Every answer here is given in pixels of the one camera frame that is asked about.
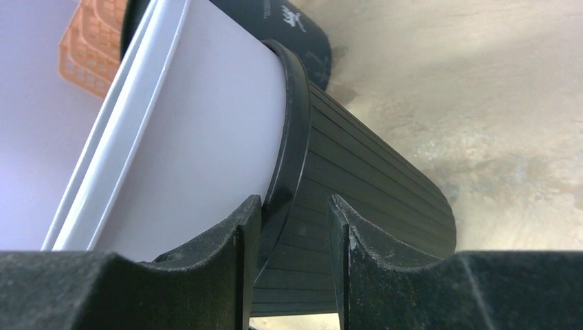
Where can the grey plastic bucket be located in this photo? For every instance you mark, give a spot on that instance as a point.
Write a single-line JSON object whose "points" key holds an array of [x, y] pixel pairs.
{"points": [[190, 128]]}

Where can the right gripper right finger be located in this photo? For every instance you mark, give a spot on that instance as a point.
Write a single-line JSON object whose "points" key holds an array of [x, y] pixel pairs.
{"points": [[384, 283]]}

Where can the orange plastic file organizer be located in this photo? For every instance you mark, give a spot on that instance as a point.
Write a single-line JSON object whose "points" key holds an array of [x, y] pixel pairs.
{"points": [[89, 51]]}

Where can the dark navy cylindrical bin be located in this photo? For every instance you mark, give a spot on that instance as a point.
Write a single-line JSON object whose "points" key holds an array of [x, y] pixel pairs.
{"points": [[291, 32]]}

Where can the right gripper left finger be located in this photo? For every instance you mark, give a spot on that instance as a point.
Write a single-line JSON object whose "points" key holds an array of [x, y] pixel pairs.
{"points": [[206, 283]]}

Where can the black ribbed bin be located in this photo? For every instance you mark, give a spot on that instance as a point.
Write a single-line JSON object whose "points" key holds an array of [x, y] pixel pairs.
{"points": [[325, 150]]}

